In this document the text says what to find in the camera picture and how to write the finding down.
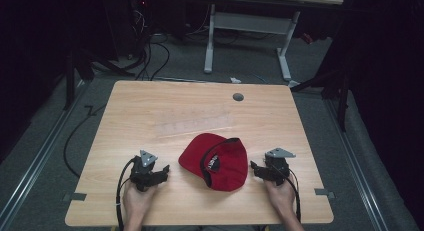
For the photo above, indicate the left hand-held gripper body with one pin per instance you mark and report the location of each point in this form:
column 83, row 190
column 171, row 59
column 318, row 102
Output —
column 142, row 175

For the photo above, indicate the small red object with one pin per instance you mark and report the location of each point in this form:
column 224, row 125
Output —
column 307, row 38

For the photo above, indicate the desk with white metal legs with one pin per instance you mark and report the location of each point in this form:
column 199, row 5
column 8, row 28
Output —
column 253, row 23

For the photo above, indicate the metal floor rail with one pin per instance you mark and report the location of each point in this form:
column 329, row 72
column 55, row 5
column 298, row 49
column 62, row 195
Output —
column 36, row 157
column 358, row 164

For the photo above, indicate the black tripod stand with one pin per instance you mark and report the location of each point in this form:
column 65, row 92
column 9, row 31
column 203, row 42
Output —
column 342, row 101

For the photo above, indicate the person's left hand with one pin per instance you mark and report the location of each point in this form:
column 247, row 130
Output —
column 136, row 202

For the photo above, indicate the black metal stand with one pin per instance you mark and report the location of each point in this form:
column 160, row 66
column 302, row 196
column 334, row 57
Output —
column 69, row 81

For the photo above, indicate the white paper scrap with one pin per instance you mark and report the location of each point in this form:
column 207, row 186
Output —
column 235, row 80

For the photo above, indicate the red baseball cap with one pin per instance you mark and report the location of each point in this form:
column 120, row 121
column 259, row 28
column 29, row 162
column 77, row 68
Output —
column 230, row 164

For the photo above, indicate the person's right hand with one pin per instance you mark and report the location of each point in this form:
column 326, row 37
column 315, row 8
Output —
column 283, row 199

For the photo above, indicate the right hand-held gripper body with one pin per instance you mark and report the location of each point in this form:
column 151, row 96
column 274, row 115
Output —
column 277, row 169

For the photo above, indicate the dark round table grommet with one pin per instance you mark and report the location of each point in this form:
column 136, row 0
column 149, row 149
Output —
column 238, row 97

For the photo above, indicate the grey tape strip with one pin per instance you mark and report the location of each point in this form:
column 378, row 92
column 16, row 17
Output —
column 75, row 197
column 324, row 192

